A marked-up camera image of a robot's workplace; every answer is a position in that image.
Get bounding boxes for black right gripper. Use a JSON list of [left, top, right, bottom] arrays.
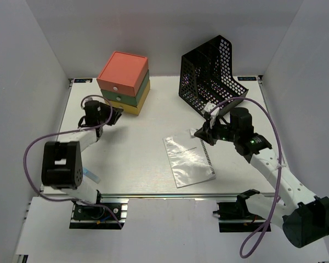
[[195, 115, 239, 146]]

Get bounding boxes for green drawer box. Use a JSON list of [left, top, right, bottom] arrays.
[[101, 70, 150, 106]]

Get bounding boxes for yellow bottom drawer box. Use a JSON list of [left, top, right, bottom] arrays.
[[110, 81, 150, 115]]

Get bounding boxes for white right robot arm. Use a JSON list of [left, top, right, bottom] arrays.
[[194, 102, 329, 248]]

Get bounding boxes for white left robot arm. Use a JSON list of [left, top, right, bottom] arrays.
[[41, 100, 123, 219]]

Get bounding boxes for Canon safety instructions booklet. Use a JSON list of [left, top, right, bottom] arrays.
[[163, 129, 216, 188]]

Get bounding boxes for pink top drawer box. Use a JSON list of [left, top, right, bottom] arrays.
[[97, 51, 149, 97]]

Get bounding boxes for black mesh file organizer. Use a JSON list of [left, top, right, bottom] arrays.
[[179, 35, 248, 117]]

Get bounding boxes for pastel blue highlighter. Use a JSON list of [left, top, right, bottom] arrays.
[[83, 168, 101, 184]]

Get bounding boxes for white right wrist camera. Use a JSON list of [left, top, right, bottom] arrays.
[[202, 102, 219, 129]]

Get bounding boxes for aluminium front rail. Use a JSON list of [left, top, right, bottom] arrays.
[[38, 193, 301, 199]]

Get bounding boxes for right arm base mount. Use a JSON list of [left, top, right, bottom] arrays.
[[212, 190, 265, 233]]

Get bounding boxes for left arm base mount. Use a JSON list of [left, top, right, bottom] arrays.
[[69, 201, 128, 230]]

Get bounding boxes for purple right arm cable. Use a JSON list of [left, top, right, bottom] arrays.
[[208, 97, 283, 259]]

